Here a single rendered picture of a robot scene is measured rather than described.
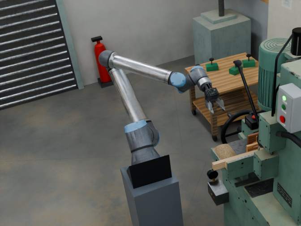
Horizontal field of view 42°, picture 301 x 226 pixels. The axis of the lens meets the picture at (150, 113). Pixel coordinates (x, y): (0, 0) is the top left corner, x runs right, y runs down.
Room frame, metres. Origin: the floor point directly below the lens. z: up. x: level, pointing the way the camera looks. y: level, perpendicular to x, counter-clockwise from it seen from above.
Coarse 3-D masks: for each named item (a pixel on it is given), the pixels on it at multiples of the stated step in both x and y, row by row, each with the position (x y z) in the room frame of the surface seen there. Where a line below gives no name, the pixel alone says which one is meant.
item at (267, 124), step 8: (264, 120) 1.32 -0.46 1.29; (272, 120) 1.30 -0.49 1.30; (264, 128) 1.31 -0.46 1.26; (272, 128) 1.28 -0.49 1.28; (280, 128) 1.29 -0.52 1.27; (264, 136) 1.31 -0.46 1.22; (272, 136) 1.28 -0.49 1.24; (264, 144) 1.31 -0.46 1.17; (272, 144) 1.28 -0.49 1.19; (280, 144) 1.29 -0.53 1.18
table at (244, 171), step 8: (240, 136) 1.78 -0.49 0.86; (232, 144) 1.67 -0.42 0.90; (240, 144) 1.66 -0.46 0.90; (240, 152) 1.60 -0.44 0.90; (216, 160) 1.60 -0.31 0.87; (224, 168) 1.50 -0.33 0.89; (240, 168) 1.48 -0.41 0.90; (248, 168) 1.49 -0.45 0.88; (232, 176) 1.47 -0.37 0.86; (240, 176) 1.48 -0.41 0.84
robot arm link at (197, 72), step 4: (192, 68) 2.35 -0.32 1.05; (196, 68) 2.33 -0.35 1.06; (200, 68) 2.32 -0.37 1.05; (192, 72) 2.32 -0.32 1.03; (196, 72) 2.30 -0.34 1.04; (200, 72) 2.29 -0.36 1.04; (204, 72) 2.29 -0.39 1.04; (192, 76) 2.29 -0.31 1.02; (196, 76) 2.28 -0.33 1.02; (200, 76) 2.26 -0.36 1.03; (204, 76) 2.25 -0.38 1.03; (196, 80) 2.26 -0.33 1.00; (196, 84) 2.29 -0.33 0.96
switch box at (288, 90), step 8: (280, 88) 1.26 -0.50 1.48; (288, 88) 1.24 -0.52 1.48; (296, 88) 1.23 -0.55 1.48; (280, 96) 1.25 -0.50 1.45; (288, 96) 1.20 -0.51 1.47; (296, 96) 1.18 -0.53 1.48; (280, 104) 1.25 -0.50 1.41; (288, 104) 1.20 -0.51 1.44; (296, 104) 1.17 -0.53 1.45; (280, 112) 1.24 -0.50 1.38; (288, 112) 1.19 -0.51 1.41; (296, 112) 1.18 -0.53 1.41; (288, 120) 1.19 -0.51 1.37; (296, 120) 1.18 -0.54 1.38; (288, 128) 1.18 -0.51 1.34; (296, 128) 1.18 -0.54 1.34
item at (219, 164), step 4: (248, 152) 1.54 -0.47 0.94; (232, 156) 1.53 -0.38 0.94; (220, 160) 1.52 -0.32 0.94; (224, 160) 1.51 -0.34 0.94; (212, 164) 1.50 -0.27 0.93; (216, 164) 1.49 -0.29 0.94; (220, 164) 1.50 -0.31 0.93; (224, 164) 1.50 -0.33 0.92; (212, 168) 1.51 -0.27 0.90; (216, 168) 1.49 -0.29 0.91; (220, 168) 1.50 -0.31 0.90
